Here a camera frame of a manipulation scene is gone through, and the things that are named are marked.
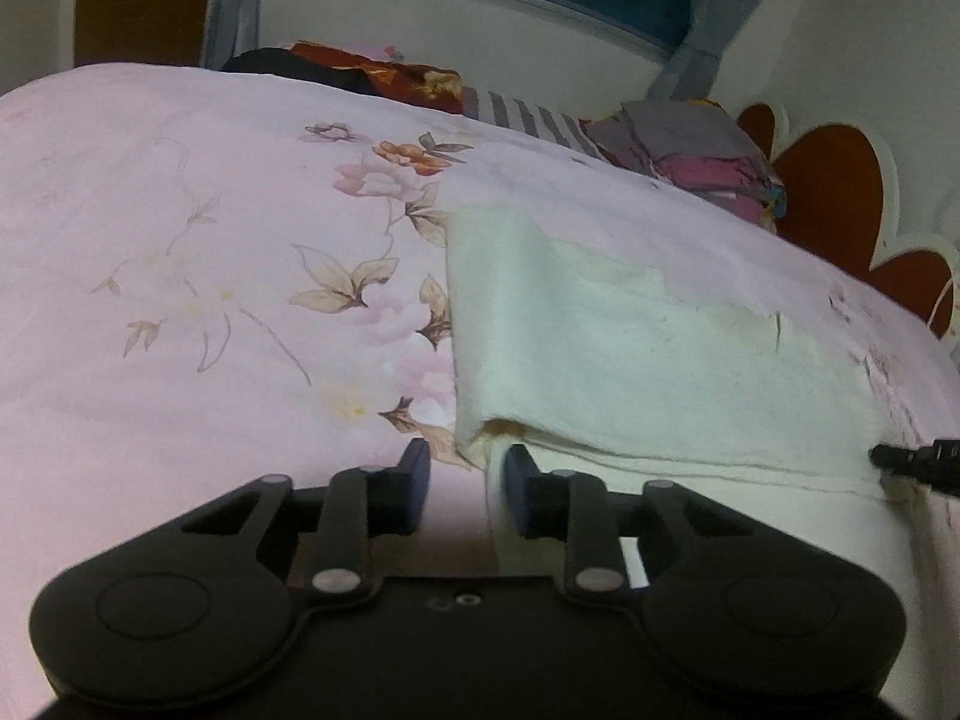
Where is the red heart-shaped headboard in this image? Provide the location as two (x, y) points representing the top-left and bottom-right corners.
(737, 103), (958, 348)

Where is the grey white striped cloth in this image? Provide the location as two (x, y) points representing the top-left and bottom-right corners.
(462, 86), (604, 160)

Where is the grey curtain right side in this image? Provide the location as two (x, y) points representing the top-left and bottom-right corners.
(646, 0), (761, 101)

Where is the grey curtain left side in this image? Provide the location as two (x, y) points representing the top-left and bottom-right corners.
(200, 0), (260, 70)

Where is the folded grey pink clothes stack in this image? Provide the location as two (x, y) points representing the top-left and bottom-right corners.
(584, 99), (788, 231)

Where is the black garment on bed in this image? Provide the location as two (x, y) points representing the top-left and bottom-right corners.
(221, 47), (379, 96)

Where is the brown wooden door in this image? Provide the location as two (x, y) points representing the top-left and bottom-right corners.
(73, 0), (208, 67)

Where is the grey curtain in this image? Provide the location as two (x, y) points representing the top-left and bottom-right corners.
(200, 0), (260, 70)
(646, 0), (761, 101)

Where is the red orange floral cloth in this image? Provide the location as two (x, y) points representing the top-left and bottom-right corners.
(291, 41), (464, 114)

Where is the pink floral bed sheet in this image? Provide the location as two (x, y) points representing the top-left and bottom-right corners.
(2, 64), (958, 718)

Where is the cream white towel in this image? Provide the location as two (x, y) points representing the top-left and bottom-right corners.
(446, 206), (890, 496)

